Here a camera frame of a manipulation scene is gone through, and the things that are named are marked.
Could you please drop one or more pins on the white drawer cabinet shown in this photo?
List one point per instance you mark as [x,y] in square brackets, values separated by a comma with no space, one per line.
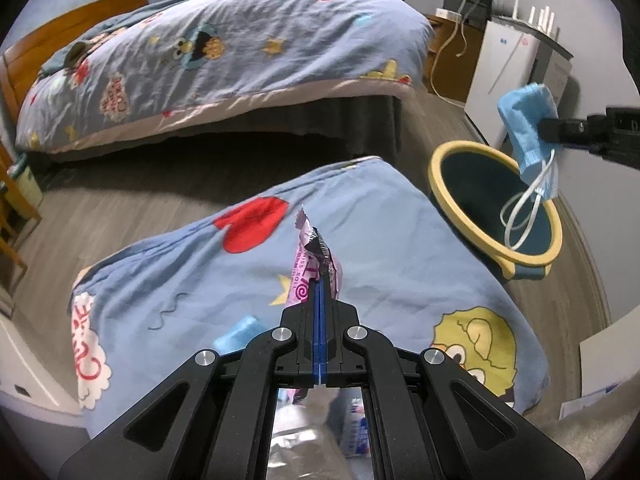
[35,365]

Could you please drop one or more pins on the white cardboard box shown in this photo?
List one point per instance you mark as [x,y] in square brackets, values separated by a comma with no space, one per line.
[607,365]

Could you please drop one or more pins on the blue and white packet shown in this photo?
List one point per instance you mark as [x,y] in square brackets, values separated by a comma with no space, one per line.
[356,425]

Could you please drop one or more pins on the wooden chair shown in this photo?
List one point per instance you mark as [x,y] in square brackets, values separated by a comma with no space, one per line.
[12,220]

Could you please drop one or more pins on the pink snack wrapper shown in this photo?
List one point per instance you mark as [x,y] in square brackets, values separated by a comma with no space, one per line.
[306,265]

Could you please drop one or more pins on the white antenna router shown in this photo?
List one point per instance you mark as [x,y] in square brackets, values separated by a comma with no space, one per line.
[535,15]

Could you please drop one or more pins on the dark bed skirt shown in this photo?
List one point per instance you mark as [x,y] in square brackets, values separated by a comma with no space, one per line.
[280,120]

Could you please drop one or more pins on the blue face mask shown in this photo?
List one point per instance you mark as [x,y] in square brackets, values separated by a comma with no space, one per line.
[525,110]

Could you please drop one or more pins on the white appliance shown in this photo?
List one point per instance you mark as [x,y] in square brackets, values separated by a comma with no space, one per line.
[500,70]

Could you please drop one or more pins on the green and white bucket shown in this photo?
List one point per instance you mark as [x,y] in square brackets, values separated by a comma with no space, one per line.
[27,182]

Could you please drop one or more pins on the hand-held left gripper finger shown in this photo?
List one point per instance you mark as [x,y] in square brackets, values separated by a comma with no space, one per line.
[323,340]
[318,340]

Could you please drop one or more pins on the wooden bed headboard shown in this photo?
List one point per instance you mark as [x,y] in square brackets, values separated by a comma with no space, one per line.
[45,45]

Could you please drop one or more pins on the white fluffy cloth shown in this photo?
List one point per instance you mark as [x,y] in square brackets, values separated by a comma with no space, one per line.
[590,435]

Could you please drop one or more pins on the clear plastic bag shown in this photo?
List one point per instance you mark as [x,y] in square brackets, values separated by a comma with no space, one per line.
[305,442]

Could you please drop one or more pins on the cartoon printed blue blanket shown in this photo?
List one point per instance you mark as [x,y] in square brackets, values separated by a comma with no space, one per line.
[390,240]

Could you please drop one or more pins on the small brown cloth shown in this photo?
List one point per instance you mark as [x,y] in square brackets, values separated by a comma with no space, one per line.
[77,52]

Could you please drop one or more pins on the yellow-rimmed teal trash bin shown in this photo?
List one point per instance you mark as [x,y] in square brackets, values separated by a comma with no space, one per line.
[480,190]

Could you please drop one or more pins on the grey cabinet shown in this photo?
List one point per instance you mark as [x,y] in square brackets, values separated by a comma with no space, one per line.
[555,70]

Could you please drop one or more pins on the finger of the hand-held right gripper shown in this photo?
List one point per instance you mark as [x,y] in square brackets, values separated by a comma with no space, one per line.
[562,131]

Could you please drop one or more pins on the wooden nightstand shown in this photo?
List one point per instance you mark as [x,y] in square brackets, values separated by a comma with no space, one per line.
[445,55]

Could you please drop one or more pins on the bed with cartoon quilt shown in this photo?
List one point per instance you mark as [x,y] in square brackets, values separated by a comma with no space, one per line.
[240,45]

